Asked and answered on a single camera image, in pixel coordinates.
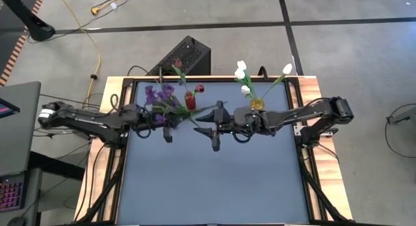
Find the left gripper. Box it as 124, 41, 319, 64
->
139, 101, 183, 144

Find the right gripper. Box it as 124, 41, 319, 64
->
194, 101, 235, 153

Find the purple artificial flower bunch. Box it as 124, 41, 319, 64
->
144, 84, 191, 105
152, 101, 228, 128

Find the red artificial tulip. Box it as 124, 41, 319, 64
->
171, 56, 191, 94
190, 84, 205, 97

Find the white artificial tulip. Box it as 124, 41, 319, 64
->
234, 68, 257, 101
240, 84, 257, 101
236, 60, 258, 101
259, 62, 294, 101

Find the red glass vase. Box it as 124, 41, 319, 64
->
184, 91, 197, 111

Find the yellow glass vase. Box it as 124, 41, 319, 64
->
249, 97, 265, 111

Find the black computer tower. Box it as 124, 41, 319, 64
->
146, 35, 212, 77

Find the wooden table board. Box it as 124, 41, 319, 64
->
73, 75, 354, 222

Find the grey side desk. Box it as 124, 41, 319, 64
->
0, 81, 42, 177

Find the laptop screen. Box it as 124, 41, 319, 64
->
0, 97, 21, 119

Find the black stand leg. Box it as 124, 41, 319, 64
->
0, 0, 56, 42

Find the pink backlit keyboard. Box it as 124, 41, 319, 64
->
0, 177, 27, 212

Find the black mat with striped edge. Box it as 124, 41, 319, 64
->
0, 0, 48, 87

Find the grey stand foot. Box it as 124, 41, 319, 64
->
386, 107, 416, 125

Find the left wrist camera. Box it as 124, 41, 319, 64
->
120, 103, 141, 123

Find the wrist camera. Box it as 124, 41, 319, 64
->
233, 106, 261, 128
120, 103, 141, 123

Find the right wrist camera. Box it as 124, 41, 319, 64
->
233, 106, 261, 128

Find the black arched cable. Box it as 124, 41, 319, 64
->
126, 65, 150, 77

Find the black cable loop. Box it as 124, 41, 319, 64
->
258, 66, 271, 81

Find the thin yellow cable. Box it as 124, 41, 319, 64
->
55, 0, 102, 102

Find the black aluminium table frame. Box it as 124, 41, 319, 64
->
76, 75, 352, 226

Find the yellow extension cord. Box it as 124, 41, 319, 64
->
90, 0, 131, 16

